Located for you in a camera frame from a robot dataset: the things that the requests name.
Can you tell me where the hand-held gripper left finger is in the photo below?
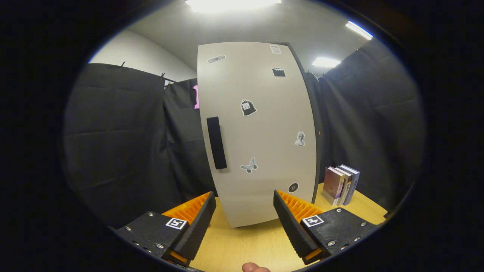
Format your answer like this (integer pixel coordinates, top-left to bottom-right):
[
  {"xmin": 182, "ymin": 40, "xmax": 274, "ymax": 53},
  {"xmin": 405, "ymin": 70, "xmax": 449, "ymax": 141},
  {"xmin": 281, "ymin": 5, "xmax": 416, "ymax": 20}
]
[{"xmin": 113, "ymin": 191, "xmax": 217, "ymax": 267}]

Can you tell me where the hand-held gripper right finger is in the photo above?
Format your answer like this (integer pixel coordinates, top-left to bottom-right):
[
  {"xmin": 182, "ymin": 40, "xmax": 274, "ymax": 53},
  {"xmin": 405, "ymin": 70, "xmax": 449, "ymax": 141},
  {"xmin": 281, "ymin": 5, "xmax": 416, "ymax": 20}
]
[{"xmin": 273, "ymin": 190, "xmax": 382, "ymax": 265}]

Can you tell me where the black door handle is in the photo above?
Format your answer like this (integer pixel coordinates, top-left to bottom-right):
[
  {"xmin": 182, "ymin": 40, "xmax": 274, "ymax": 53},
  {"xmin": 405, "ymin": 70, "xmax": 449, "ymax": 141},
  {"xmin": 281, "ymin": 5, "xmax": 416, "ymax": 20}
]
[{"xmin": 206, "ymin": 116, "xmax": 228, "ymax": 170}]

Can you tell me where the beige cabinet door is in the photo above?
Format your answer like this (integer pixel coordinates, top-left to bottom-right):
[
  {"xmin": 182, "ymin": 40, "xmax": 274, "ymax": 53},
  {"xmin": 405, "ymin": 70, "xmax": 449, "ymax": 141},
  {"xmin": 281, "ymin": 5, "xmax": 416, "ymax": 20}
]
[{"xmin": 197, "ymin": 42, "xmax": 317, "ymax": 228}]

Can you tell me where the white spine book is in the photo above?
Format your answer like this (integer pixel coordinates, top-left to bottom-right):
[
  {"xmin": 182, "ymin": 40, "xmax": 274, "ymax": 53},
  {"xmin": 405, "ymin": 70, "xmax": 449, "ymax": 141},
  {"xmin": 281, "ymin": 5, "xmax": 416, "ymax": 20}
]
[{"xmin": 335, "ymin": 166, "xmax": 353, "ymax": 206}]

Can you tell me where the blue grey book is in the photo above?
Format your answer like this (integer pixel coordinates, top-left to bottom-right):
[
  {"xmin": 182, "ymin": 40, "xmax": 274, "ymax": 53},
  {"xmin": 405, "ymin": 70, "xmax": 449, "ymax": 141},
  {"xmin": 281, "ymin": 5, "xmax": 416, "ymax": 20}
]
[{"xmin": 338, "ymin": 164, "xmax": 360, "ymax": 206}]

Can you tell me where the dark grey cabinet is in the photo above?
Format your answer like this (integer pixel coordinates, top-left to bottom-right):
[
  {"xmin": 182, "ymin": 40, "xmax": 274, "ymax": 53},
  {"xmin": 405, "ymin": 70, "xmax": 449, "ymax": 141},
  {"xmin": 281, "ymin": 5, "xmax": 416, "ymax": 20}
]
[{"xmin": 280, "ymin": 42, "xmax": 322, "ymax": 204}]

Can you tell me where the black backdrop cloth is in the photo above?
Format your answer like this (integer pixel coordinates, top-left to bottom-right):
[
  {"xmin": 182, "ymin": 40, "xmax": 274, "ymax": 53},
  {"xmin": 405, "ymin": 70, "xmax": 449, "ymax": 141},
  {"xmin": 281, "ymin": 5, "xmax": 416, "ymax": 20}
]
[{"xmin": 64, "ymin": 38, "xmax": 426, "ymax": 227}]

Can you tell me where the ceiling light panel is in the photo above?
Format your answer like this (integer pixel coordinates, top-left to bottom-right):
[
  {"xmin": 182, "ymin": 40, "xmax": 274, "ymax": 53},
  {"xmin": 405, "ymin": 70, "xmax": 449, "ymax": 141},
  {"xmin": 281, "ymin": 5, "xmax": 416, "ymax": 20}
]
[{"xmin": 312, "ymin": 57, "xmax": 341, "ymax": 69}]

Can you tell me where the long ceiling light strip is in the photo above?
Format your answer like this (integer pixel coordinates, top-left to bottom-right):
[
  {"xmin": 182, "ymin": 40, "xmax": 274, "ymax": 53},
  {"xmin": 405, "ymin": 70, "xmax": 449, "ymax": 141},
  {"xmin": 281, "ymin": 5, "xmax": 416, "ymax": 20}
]
[{"xmin": 345, "ymin": 21, "xmax": 374, "ymax": 40}]

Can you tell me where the wide ceiling light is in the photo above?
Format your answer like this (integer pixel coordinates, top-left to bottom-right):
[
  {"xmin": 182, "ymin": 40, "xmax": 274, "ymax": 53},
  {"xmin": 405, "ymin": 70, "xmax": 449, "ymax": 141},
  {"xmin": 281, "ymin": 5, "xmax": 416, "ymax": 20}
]
[{"xmin": 185, "ymin": 0, "xmax": 282, "ymax": 12}]

